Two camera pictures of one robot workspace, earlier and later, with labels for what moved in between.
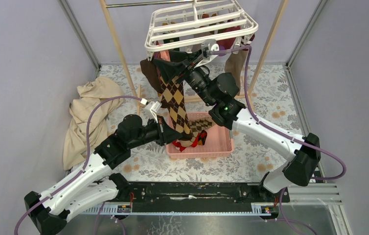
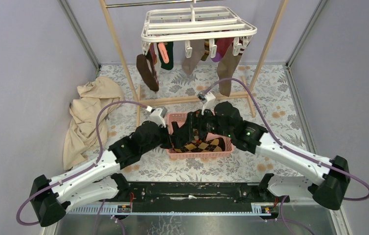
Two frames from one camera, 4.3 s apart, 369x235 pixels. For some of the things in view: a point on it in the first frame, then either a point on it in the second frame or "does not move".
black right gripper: (183, 61) to (195, 120)
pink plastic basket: (219, 141) does not move
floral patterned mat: (267, 95) does not move
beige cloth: (91, 92) does not move
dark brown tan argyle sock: (172, 94) to (197, 145)
